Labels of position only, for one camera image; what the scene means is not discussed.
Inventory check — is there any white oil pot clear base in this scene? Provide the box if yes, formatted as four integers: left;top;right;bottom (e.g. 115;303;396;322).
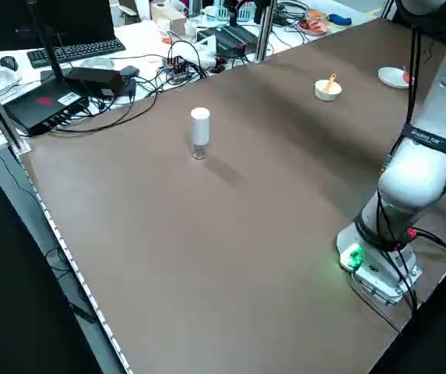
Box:
189;108;212;161

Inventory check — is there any orange oil brush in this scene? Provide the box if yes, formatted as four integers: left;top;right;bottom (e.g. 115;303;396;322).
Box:
322;73;338;94

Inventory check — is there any white bowl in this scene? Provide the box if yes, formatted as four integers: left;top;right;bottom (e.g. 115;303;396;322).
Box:
314;79;343;102

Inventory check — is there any grey hub with plugs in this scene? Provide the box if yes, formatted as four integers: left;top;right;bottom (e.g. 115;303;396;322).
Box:
163;56;192;81

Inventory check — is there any black ribbed power supply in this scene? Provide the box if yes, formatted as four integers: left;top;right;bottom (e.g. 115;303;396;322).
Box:
215;25;258;55

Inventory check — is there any black power adapter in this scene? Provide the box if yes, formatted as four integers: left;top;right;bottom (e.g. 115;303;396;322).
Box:
63;67;136;98

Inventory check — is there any clear plastic dish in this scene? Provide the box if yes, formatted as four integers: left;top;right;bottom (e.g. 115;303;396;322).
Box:
79;57;115;72

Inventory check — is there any light blue plastic basket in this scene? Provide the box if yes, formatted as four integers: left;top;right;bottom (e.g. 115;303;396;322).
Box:
214;0;255;20

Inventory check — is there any cardboard box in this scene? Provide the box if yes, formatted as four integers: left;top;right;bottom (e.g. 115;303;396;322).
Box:
150;2;188;32

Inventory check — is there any pink plate with food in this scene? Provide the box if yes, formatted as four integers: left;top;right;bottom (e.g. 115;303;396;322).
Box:
299;10;329;37

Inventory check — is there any black computer box red logo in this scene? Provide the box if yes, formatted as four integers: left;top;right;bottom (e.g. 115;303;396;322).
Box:
3;83;90;137

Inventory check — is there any black keyboard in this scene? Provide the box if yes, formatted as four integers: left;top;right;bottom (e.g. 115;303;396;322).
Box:
26;39;127;69

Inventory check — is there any white plate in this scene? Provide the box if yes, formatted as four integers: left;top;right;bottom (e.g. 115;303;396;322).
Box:
378;66;416;90

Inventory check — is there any black monitor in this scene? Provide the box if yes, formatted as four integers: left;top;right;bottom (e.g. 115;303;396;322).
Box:
0;0;116;53

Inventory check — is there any black stand pole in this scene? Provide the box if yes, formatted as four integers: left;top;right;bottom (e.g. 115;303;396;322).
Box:
27;0;66;85

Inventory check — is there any black looped cable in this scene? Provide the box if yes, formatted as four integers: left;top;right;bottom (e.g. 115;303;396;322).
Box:
53;87;160;136

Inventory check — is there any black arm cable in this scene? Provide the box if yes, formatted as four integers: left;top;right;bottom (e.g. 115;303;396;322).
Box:
376;23;446;312

